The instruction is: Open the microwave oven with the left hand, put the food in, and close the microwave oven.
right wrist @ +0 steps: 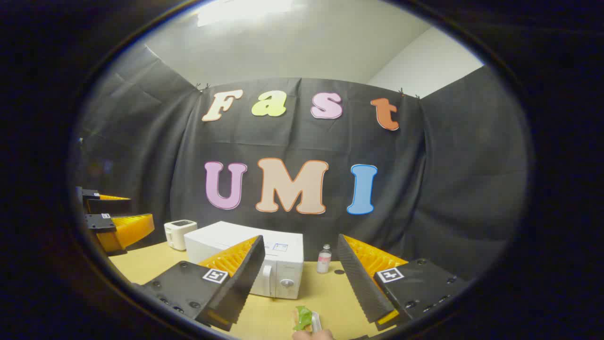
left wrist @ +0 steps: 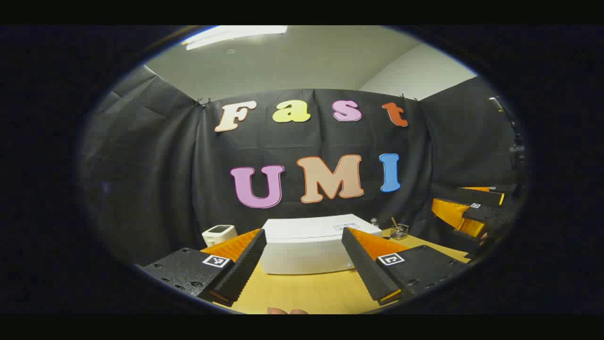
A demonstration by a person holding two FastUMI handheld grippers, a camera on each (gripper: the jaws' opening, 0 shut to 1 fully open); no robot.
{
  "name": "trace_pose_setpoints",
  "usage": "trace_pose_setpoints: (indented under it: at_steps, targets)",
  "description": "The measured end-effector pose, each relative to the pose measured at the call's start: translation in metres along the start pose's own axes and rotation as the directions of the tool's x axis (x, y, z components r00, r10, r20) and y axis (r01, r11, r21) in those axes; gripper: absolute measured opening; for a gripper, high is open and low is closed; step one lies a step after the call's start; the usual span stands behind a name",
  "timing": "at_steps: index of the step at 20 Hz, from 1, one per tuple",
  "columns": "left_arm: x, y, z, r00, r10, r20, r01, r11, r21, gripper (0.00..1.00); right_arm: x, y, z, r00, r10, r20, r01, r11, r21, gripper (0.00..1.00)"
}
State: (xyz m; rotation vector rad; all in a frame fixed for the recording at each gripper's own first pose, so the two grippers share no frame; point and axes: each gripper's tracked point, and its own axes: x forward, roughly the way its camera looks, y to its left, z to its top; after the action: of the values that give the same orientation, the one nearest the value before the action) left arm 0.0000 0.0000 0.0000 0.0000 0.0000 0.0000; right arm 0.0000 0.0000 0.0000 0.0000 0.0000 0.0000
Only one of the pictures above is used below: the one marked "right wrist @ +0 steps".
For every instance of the white toaster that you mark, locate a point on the white toaster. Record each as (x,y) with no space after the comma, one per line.
(177,233)

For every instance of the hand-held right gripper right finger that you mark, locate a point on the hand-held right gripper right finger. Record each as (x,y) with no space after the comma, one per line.
(358,283)

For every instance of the white microwave oven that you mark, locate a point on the white microwave oven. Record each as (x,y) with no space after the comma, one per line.
(283,262)

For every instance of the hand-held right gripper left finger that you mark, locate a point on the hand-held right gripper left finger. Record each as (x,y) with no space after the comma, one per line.
(247,278)

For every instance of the small bottle with pink label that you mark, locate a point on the small bottle with pink label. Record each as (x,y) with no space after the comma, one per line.
(323,260)

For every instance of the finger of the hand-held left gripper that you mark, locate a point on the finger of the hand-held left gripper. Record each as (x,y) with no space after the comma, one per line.
(89,193)
(101,222)

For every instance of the black backdrop cloth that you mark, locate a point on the black backdrop cloth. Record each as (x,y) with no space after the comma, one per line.
(424,189)

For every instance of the lettuce sandwich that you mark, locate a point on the lettuce sandwich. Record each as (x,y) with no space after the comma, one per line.
(302,318)

